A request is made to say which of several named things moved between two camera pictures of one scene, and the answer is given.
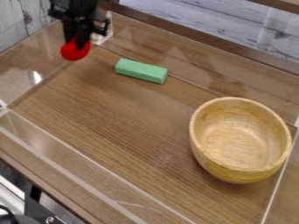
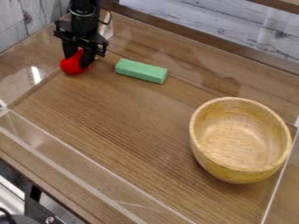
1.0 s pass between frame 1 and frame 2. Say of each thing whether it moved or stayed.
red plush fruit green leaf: moved
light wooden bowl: stayed
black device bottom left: stayed
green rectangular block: stayed
